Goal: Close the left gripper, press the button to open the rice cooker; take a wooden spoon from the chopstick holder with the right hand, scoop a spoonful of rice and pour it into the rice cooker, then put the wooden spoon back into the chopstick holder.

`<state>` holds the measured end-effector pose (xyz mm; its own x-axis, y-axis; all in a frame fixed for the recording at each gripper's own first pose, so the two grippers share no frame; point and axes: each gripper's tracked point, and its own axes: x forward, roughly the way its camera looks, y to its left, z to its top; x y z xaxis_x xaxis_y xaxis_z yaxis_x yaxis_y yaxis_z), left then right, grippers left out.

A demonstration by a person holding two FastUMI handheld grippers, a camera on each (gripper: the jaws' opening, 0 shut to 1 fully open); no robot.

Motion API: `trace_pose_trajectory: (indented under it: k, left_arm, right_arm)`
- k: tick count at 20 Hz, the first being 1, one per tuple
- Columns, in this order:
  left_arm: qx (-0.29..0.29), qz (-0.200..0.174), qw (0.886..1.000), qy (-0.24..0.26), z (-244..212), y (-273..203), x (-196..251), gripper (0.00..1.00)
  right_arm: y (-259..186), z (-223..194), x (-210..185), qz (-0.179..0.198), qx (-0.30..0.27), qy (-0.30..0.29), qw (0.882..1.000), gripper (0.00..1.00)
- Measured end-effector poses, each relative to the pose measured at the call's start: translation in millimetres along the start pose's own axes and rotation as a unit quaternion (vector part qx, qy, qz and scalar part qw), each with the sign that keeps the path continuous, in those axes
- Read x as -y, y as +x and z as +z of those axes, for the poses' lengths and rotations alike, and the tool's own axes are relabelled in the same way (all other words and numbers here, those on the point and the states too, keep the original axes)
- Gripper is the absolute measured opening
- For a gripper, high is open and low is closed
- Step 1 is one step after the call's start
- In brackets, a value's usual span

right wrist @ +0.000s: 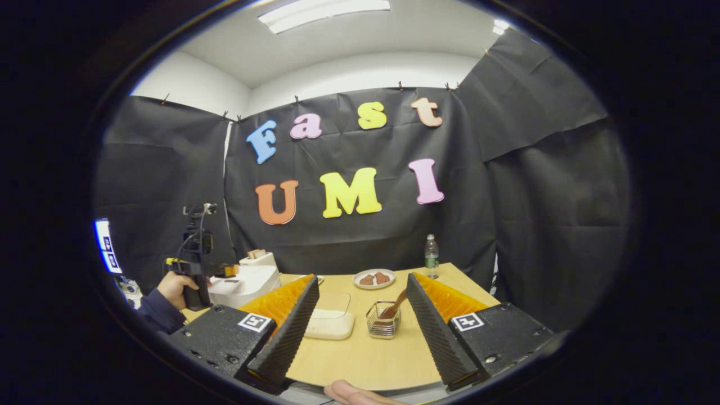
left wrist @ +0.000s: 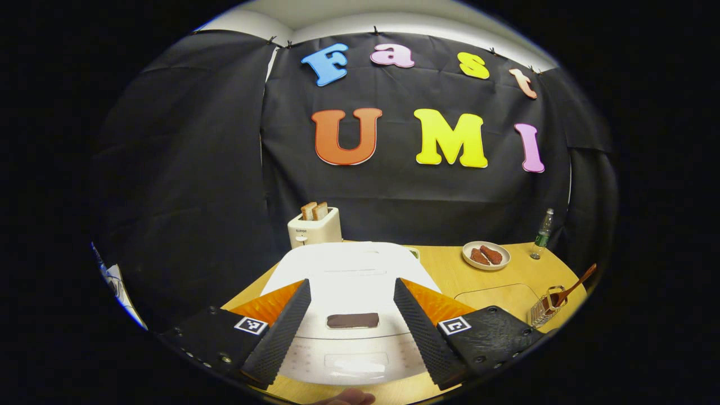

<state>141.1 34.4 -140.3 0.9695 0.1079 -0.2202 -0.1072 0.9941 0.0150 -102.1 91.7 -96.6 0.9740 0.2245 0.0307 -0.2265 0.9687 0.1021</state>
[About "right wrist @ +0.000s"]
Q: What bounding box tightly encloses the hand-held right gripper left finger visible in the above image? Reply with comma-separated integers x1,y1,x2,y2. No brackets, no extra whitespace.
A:
169,274,321,395

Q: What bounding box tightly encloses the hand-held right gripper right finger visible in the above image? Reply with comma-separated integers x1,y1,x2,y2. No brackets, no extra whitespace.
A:
406,272,555,392

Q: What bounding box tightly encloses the white rice cooker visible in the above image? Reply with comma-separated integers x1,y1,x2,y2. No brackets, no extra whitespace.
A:
208,265,281,309

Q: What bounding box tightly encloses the metal wire chopstick holder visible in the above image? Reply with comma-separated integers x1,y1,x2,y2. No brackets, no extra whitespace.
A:
366,301,402,340

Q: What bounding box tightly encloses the brown wooden spoon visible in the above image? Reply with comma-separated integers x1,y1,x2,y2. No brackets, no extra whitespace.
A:
378,289,408,322

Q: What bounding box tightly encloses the white toaster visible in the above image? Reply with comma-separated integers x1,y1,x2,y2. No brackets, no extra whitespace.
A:
239,251,278,271

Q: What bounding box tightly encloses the white side table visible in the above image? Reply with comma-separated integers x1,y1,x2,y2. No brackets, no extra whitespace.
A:
115,276,145,310

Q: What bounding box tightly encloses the white round plate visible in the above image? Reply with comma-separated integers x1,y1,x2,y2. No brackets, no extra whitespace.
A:
353,269,396,290

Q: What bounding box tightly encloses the clear green label water bottle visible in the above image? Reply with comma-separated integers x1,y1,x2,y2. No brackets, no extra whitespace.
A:
425,235,440,280

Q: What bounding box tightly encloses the lit computer monitor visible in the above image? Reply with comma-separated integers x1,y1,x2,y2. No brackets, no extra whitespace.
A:
94,218,124,275

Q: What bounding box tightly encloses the black backdrop cloth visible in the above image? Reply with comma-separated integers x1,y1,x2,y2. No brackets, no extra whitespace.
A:
93,28,632,334

